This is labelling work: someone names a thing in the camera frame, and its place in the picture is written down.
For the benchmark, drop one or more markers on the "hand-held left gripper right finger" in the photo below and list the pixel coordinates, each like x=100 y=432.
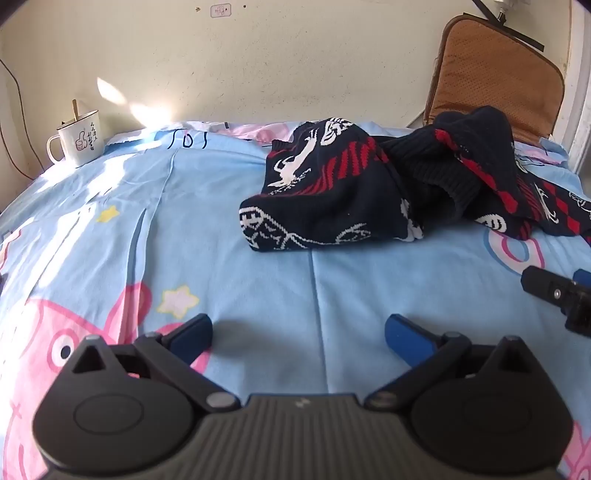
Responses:
x=406 y=338

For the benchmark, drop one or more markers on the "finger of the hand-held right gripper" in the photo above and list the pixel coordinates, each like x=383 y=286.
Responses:
x=549 y=288

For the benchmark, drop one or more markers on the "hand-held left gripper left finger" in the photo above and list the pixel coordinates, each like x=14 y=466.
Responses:
x=191 y=338

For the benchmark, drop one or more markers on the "rumpled dark patterned knit garment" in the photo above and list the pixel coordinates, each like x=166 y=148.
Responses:
x=466 y=166

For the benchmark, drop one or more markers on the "dark patterned knit sweater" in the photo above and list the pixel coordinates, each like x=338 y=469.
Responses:
x=332 y=194

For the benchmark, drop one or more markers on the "blue cartoon print bed sheet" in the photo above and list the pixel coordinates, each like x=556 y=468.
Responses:
x=194 y=240

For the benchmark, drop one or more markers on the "brown seat cushion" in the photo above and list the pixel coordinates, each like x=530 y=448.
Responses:
x=494 y=78

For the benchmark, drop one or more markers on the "white enamel mug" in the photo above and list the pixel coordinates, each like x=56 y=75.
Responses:
x=81 y=141

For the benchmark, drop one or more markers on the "black tape strip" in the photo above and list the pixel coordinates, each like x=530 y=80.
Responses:
x=521 y=38

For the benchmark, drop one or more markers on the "wooden stick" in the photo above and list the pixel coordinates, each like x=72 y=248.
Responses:
x=74 y=110

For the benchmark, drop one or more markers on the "small pink wall sticker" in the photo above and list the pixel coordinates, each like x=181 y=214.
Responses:
x=220 y=10

